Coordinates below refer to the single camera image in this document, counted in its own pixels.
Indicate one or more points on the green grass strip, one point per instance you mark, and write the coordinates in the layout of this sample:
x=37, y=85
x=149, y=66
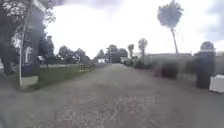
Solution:
x=56, y=74

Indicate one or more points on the distant row of trees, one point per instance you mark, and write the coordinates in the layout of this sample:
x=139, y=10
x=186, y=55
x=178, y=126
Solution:
x=73, y=55

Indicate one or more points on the row of bushes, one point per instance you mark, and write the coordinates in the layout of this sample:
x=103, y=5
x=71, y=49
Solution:
x=166, y=66

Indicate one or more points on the grey gravel path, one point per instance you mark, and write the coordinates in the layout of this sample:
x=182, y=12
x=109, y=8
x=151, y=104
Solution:
x=116, y=93

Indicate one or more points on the white box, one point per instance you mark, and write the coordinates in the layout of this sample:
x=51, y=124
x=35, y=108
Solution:
x=217, y=83

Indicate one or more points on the dark structure with pole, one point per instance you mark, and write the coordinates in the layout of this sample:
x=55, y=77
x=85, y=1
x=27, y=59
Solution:
x=30, y=43

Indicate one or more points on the dark bin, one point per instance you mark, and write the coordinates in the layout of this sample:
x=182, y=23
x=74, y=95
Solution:
x=204, y=68

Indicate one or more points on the tall thin tree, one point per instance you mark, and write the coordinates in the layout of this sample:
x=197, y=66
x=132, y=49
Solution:
x=170, y=20

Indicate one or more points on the small thin tree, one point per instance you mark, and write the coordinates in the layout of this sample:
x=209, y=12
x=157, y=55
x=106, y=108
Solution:
x=142, y=45

